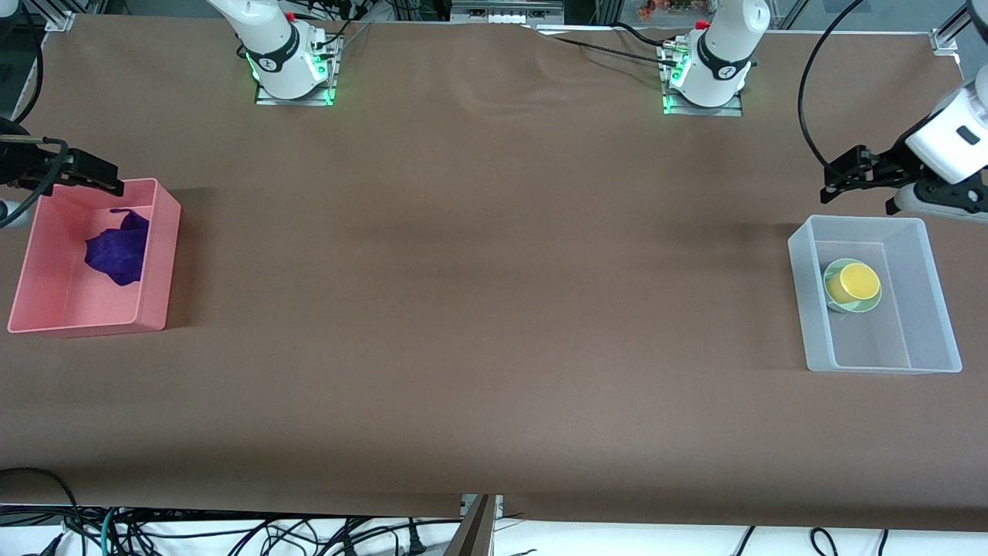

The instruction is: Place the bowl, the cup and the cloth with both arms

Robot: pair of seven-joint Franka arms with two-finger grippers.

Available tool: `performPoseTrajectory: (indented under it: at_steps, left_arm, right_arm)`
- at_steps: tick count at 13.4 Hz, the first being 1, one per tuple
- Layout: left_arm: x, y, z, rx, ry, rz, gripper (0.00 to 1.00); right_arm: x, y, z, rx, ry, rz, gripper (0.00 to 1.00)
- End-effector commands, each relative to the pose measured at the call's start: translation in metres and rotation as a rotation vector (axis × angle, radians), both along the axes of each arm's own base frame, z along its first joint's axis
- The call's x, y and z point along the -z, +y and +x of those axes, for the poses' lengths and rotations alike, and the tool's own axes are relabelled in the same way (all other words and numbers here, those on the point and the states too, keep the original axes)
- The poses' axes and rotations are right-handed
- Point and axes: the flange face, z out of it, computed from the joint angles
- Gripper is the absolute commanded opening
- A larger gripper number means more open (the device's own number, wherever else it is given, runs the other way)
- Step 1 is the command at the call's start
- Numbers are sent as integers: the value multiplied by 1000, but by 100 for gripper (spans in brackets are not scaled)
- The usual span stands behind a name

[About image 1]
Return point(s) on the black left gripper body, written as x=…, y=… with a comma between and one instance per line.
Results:
x=890, y=165

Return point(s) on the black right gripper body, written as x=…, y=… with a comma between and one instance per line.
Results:
x=17, y=167

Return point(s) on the purple cloth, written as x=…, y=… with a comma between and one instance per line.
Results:
x=116, y=251

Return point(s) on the yellow cup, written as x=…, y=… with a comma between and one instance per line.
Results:
x=853, y=282

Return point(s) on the green bowl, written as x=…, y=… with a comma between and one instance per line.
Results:
x=853, y=308

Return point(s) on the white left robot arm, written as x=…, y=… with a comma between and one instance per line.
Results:
x=949, y=147

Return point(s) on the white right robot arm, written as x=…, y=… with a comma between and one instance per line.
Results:
x=270, y=46

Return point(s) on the pink plastic bin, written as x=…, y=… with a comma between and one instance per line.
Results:
x=69, y=305

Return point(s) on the clear plastic bin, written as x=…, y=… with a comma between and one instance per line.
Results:
x=872, y=347

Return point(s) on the grey background device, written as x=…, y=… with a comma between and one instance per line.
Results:
x=505, y=11

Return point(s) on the grey table leg beam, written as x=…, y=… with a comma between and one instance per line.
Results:
x=472, y=533

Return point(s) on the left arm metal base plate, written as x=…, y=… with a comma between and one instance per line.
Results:
x=729, y=110

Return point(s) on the aluminium frame corner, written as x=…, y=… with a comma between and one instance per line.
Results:
x=59, y=21
x=945, y=40

